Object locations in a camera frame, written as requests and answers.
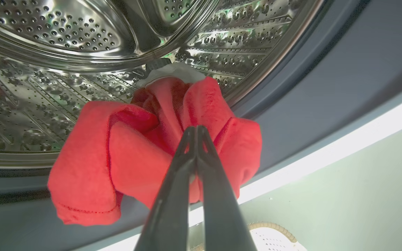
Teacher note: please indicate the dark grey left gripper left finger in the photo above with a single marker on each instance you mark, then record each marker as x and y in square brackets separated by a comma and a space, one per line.
[173, 209]

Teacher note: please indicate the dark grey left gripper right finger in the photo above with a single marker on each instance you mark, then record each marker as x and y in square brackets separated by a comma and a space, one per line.
[218, 209]

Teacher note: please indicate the red cloth garment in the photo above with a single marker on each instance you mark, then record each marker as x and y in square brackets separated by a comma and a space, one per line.
[92, 167]

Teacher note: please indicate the white laundry basket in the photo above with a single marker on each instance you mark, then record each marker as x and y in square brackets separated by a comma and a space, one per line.
[274, 238]

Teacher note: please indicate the washing machine with steel drum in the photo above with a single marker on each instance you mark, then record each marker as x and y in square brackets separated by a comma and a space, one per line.
[47, 69]

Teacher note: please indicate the white cloth garment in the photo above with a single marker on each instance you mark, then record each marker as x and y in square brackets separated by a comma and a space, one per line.
[173, 72]

